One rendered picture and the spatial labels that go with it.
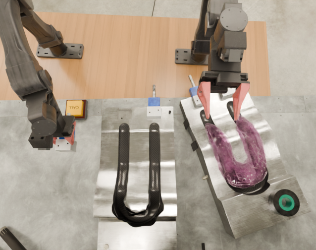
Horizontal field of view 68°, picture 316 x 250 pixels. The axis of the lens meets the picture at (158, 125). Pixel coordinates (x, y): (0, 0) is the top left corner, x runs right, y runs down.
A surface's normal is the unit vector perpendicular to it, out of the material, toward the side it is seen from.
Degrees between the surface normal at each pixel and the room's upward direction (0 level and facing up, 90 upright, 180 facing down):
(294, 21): 0
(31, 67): 14
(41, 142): 63
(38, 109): 26
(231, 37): 2
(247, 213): 0
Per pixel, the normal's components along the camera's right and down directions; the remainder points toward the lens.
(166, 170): -0.02, -0.63
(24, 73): 0.07, -0.04
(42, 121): 0.29, 0.70
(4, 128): -0.01, -0.25
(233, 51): -0.05, 0.38
